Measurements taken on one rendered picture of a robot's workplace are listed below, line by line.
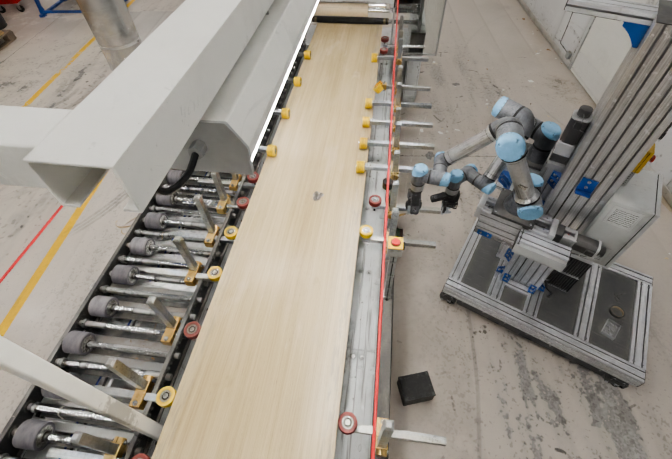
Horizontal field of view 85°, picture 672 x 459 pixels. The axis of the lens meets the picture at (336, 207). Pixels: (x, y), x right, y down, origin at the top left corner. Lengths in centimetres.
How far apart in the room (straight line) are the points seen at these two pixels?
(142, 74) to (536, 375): 290
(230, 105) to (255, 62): 10
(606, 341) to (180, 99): 297
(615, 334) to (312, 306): 206
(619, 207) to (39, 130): 227
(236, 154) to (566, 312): 280
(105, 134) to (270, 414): 157
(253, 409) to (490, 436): 156
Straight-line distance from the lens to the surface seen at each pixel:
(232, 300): 202
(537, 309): 297
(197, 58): 41
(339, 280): 199
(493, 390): 289
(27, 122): 39
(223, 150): 48
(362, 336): 216
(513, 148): 177
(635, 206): 234
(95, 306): 238
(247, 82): 52
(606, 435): 310
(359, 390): 208
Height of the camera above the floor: 263
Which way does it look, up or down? 49 degrees down
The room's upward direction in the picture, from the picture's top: 2 degrees counter-clockwise
